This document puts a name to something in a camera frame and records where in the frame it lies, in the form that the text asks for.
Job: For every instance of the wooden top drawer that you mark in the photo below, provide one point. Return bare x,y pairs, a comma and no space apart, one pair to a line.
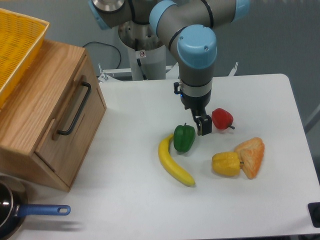
70,134

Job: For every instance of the green toy bell pepper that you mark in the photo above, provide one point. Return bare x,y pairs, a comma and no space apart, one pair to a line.
183,138

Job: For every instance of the yellow toy bell pepper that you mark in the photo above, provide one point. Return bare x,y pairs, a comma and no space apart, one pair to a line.
227,163

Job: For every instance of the blue handled frying pan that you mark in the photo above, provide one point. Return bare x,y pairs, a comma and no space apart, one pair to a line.
14,207

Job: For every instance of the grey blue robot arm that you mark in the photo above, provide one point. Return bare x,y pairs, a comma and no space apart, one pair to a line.
186,30

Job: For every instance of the black corner device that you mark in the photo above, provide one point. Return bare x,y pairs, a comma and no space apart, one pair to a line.
314,212

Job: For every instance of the orange toy croissant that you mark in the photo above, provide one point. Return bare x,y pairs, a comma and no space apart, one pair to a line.
251,154

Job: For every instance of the yellow plastic basket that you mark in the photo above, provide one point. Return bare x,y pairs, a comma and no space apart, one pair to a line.
21,37

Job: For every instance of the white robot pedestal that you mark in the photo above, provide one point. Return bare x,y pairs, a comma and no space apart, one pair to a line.
144,64

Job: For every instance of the wooden drawer cabinet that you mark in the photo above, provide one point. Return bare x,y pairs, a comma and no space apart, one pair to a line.
31,108

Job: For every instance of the yellow toy banana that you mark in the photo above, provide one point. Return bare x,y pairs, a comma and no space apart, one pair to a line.
170,165

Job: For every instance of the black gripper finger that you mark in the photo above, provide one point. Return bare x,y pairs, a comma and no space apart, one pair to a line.
205,123
197,117

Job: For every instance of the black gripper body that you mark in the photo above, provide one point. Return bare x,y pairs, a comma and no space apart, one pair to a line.
195,98

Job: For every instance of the red toy bell pepper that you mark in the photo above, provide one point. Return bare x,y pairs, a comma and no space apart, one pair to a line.
222,119

